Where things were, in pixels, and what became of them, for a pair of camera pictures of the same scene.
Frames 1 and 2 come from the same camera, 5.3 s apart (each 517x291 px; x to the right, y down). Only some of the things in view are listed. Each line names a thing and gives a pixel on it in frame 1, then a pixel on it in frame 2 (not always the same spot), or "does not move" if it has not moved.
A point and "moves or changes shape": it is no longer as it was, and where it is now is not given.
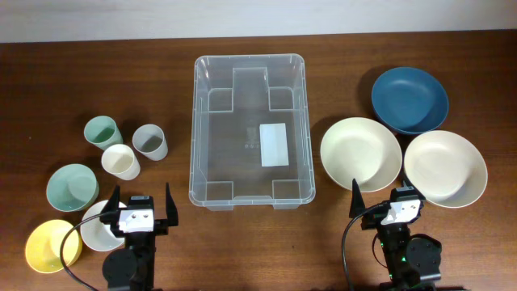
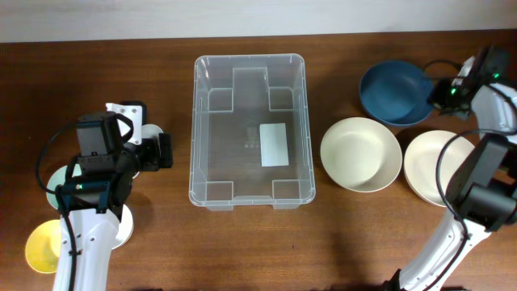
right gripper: (357, 206) → (436, 96)
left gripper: (161, 226) → (153, 162)
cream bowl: (360, 149) does not move
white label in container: (274, 148) does not move
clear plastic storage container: (250, 134) does not move
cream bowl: (446, 169) does not move
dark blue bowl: (409, 100) moves or changes shape
